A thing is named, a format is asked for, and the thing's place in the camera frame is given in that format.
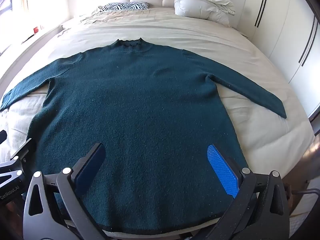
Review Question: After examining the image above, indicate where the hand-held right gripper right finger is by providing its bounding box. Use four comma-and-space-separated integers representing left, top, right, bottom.
195, 144, 291, 240

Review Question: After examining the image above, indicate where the white wardrobe with black handles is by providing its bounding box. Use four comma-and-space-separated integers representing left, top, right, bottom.
235, 0, 320, 120

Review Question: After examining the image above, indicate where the folded white duvet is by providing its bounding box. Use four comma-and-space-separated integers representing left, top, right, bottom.
173, 0, 236, 26

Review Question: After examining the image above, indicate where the crumpled beige sheet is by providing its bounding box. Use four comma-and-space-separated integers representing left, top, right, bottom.
79, 4, 118, 23

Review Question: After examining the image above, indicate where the dark teal knit sweater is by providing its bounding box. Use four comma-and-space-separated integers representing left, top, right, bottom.
0, 37, 287, 236

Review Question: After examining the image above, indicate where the zebra print pillow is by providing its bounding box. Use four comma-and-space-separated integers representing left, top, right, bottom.
100, 1, 150, 12

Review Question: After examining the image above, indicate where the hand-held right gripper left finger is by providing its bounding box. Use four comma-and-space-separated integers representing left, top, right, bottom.
22, 142, 106, 240

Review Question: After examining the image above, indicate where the bed with beige cover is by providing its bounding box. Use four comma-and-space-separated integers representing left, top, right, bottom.
0, 5, 316, 240

